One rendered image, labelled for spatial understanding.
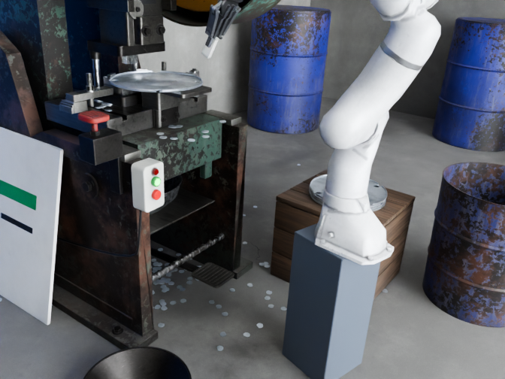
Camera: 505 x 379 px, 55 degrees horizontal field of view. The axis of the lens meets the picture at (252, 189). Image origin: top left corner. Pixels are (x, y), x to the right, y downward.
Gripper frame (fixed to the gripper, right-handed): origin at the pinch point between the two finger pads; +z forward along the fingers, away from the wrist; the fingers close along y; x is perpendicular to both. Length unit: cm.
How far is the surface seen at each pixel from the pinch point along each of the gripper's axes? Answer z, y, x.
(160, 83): 13.7, -13.4, 2.8
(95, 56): 18.4, -18.3, 25.8
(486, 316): 35, 40, -122
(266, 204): 89, 77, -22
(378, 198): 25, 39, -67
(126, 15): 0.7, -16.7, 19.7
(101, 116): 12.8, -43.4, -4.9
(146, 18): -0.2, -12.3, 16.3
